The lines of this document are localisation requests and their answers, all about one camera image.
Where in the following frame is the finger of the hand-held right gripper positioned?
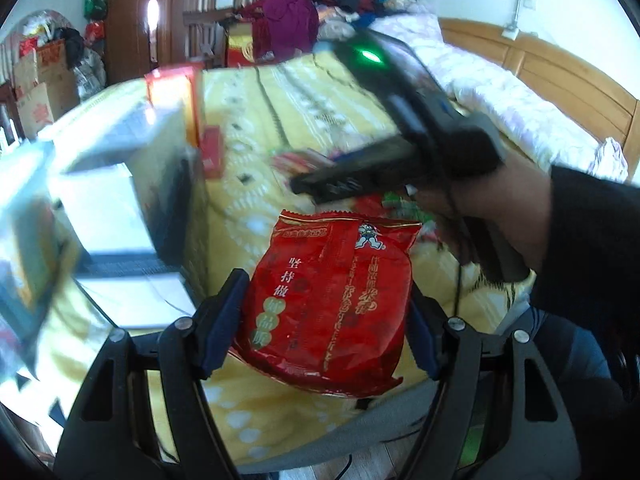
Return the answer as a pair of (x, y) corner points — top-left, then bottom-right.
(289, 137), (418, 206)

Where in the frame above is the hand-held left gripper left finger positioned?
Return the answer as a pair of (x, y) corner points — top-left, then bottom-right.
(52, 268), (251, 480)

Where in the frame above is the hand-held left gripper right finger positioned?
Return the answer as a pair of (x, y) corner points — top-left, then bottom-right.
(407, 290), (583, 480)

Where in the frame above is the pile of snack packets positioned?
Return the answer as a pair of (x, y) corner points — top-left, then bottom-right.
(270, 147), (441, 241)

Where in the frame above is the red snack packet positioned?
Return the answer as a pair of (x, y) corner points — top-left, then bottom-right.
(232, 209), (423, 398)

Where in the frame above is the person's right forearm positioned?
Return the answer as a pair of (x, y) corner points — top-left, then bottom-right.
(527, 164), (640, 321)

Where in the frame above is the person's right hand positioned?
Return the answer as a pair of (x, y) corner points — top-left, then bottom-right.
(412, 160), (556, 273)

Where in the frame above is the person's jeans leg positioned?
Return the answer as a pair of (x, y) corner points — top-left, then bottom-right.
(527, 305), (618, 386)

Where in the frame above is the wooden headboard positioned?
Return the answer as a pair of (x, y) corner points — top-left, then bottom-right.
(439, 17), (640, 156)

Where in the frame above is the small red box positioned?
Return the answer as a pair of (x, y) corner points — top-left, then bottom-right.
(199, 126), (224, 179)

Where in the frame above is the red gift box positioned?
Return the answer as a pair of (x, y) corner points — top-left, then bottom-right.
(226, 24), (263, 68)

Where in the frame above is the purple clothing pile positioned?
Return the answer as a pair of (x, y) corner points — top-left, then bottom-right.
(242, 0), (321, 58)

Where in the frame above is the large white box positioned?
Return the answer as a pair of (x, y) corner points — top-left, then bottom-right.
(39, 102), (198, 261)

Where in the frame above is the tall red box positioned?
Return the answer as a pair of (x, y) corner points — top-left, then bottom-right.
(144, 61), (205, 147)

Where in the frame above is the wooden chair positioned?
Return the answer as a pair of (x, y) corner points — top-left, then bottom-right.
(181, 7), (238, 70)

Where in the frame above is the white printed plastic bag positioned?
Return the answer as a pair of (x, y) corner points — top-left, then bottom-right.
(74, 49), (110, 102)

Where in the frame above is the large cardboard box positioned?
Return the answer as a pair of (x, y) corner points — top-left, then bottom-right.
(12, 77), (82, 137)

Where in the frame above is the red hanging bag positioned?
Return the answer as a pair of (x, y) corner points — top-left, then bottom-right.
(84, 20), (107, 50)

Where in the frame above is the small cardboard box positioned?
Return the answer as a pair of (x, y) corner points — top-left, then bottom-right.
(34, 40), (71, 86)

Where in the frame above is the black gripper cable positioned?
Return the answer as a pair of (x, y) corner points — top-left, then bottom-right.
(447, 180), (471, 323)

